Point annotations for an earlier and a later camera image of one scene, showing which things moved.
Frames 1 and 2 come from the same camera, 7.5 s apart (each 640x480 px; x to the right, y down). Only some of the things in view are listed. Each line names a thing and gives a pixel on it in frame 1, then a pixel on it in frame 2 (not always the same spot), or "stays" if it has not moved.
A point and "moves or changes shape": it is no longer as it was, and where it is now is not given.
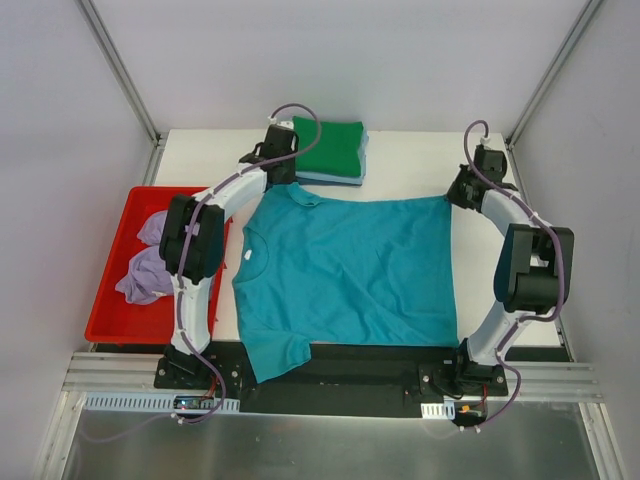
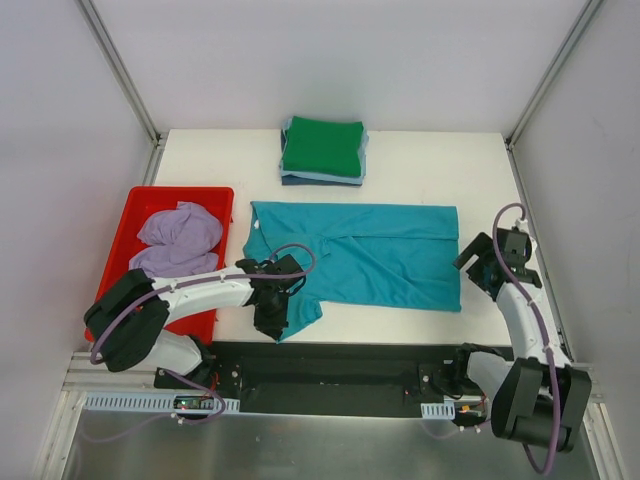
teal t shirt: x=312 y=269 moves or changes shape
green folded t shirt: x=337 y=152 stays
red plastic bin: x=118 y=319 stays
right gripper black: x=456 y=193 to x=478 y=260
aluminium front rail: x=114 y=372 stays
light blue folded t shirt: x=344 y=179 stays
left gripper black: x=282 y=173 to x=270 y=316
